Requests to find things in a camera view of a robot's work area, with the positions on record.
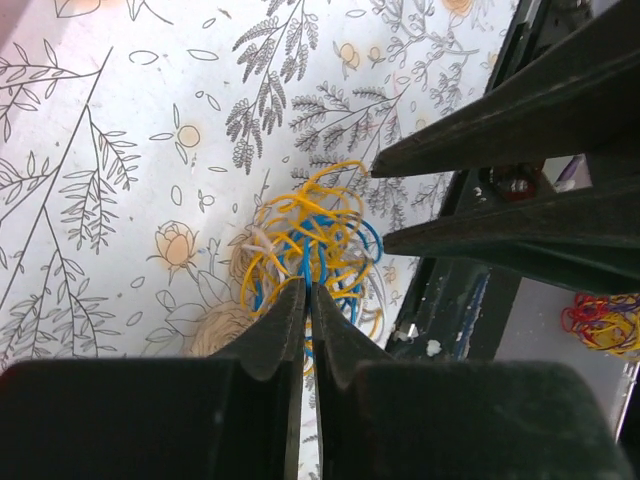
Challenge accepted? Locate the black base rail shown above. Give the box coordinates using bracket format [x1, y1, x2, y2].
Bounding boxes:
[386, 1, 593, 361]

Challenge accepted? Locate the wire bundle on floor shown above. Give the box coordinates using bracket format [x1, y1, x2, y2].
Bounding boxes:
[559, 293, 640, 361]

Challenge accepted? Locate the floral table mat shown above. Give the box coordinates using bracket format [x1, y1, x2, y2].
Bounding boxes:
[1, 1, 517, 380]

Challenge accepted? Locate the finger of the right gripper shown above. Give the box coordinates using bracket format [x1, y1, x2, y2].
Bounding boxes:
[384, 176, 639, 295]
[371, 1, 639, 178]

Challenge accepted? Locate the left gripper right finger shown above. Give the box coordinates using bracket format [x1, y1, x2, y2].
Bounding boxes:
[312, 285, 634, 479]

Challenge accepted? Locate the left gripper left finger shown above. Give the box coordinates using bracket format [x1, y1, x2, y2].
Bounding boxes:
[1, 280, 306, 479]

